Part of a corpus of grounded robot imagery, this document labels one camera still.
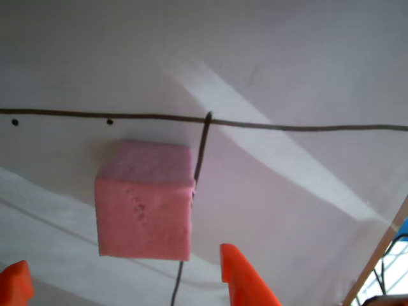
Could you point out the blue plastic object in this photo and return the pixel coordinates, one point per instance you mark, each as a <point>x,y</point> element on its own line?
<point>402,228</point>

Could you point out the white paper sheet, black lines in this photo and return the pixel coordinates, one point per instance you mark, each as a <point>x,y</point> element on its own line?
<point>287,79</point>

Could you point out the wooden edge strip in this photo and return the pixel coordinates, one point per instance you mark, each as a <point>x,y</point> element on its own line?
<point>373,255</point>

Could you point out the pink foam cube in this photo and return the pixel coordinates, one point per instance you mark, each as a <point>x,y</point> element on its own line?
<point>143,210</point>

